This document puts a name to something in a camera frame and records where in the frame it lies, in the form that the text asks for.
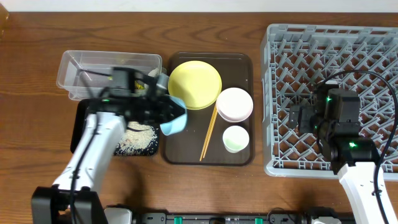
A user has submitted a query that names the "pile of rice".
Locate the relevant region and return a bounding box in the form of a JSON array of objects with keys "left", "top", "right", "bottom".
[{"left": 114, "top": 121, "right": 159, "bottom": 156}]

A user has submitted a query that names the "green red snack wrapper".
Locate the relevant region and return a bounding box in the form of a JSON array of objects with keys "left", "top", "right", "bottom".
[{"left": 134, "top": 81, "right": 146, "bottom": 90}]

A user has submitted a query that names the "yellow plate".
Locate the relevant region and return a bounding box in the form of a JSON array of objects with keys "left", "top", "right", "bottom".
[{"left": 168, "top": 60, "right": 223, "bottom": 110}]

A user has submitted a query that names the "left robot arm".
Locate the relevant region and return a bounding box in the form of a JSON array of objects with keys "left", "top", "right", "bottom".
[{"left": 31, "top": 67, "right": 187, "bottom": 223}]

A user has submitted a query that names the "dark brown serving tray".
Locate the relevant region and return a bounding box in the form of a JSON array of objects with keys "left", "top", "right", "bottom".
[{"left": 162, "top": 52, "right": 255, "bottom": 166}]

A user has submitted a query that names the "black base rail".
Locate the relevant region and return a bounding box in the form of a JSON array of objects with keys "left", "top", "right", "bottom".
[{"left": 104, "top": 205, "right": 355, "bottom": 224}]

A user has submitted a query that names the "light blue bowl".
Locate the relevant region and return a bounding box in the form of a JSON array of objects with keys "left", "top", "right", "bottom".
[{"left": 160, "top": 96, "right": 187, "bottom": 136}]

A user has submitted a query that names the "grey dishwasher rack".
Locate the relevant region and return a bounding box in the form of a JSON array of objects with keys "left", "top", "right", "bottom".
[{"left": 261, "top": 24, "right": 397, "bottom": 181}]

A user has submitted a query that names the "clear plastic waste bin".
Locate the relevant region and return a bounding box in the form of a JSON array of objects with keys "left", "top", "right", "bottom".
[{"left": 57, "top": 50, "right": 166, "bottom": 101}]

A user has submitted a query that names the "black waste tray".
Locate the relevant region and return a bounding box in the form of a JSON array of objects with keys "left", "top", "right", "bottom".
[{"left": 70, "top": 100, "right": 160, "bottom": 156}]

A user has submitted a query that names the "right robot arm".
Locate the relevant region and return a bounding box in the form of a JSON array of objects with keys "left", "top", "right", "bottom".
[{"left": 288, "top": 84, "right": 397, "bottom": 223}]

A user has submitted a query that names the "white cup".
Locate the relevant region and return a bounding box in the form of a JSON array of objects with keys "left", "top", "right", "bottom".
[{"left": 222, "top": 126, "right": 250, "bottom": 153}]

